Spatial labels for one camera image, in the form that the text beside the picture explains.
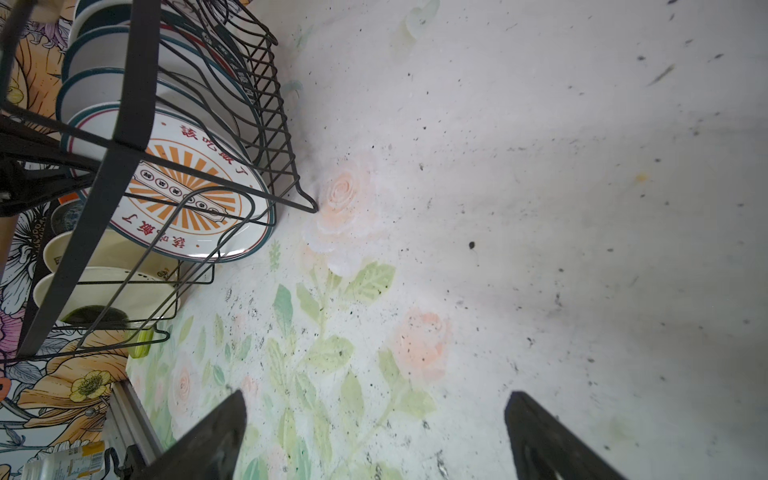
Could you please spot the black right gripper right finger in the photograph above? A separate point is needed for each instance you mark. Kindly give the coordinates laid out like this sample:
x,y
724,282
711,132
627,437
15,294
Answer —
x,y
542,448

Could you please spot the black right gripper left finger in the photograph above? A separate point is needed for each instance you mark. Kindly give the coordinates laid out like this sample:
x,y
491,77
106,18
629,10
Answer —
x,y
208,451

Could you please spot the white plate orange sunburst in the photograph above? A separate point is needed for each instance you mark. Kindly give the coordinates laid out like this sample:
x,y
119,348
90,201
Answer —
x,y
194,200

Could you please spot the black wire dish rack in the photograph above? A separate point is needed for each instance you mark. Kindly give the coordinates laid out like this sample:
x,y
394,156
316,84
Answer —
x,y
218,49

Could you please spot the green translucent square dish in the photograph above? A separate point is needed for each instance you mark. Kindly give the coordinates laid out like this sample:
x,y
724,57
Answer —
x,y
141,343

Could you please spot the white bottle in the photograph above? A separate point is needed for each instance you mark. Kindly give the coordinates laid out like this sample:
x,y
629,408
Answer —
x,y
83,462

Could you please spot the cream bowl plate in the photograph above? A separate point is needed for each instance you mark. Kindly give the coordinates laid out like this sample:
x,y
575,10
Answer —
x,y
144,297

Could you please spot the white green rimmed plate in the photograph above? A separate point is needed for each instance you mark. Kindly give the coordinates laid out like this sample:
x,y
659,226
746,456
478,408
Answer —
x,y
104,85

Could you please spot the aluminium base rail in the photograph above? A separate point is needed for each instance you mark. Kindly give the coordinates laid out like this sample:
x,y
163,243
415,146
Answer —
x,y
131,442

